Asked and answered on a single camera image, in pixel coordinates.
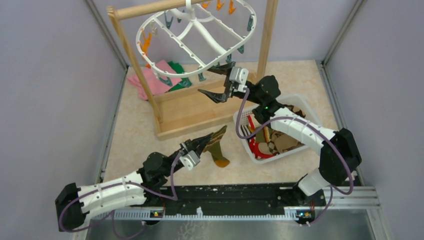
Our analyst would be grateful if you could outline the red white striped sock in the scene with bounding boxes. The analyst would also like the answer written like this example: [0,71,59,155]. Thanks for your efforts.
[247,114,276,160]

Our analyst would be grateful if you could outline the wooden hanger rack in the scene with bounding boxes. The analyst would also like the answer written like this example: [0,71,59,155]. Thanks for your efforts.
[106,0,280,141]

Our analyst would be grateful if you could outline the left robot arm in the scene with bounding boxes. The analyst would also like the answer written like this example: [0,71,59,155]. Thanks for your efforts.
[54,133,213,233]

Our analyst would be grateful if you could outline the pink cloth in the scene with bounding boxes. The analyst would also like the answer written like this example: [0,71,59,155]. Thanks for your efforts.
[127,60,185,101]

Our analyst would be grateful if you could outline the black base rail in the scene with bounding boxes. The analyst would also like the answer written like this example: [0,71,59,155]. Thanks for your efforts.
[142,182,327,224]

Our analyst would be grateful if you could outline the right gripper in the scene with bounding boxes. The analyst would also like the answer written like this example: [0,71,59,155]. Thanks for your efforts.
[197,63,263,106]

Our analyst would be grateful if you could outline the argyle brown sock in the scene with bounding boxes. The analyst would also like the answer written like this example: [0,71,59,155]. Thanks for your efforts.
[263,140,280,156]

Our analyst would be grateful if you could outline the olive striped sock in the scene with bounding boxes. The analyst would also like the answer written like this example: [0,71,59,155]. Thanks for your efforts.
[203,125,230,168]

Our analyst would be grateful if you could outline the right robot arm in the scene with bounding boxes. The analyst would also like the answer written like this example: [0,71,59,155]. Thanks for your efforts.
[200,62,362,206]

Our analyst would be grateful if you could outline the white oval clip hanger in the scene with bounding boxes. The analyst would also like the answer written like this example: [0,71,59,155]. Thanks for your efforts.
[136,0,257,86]

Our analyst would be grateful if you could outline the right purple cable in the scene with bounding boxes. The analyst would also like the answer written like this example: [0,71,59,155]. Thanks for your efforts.
[235,87,355,226]

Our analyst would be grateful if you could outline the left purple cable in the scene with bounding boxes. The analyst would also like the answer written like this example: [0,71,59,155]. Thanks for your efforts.
[58,150,183,240]

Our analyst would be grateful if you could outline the green cloth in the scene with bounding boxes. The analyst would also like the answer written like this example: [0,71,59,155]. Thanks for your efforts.
[166,61,193,93]

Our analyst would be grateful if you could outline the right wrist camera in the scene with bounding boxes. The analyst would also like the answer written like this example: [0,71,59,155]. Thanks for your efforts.
[229,66,249,85]

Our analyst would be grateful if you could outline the purple cable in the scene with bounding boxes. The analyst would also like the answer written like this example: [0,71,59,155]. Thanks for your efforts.
[235,87,355,226]
[58,150,183,240]

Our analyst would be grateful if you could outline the tan ribbed sock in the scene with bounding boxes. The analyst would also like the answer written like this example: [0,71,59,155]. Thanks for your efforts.
[271,131,304,154]

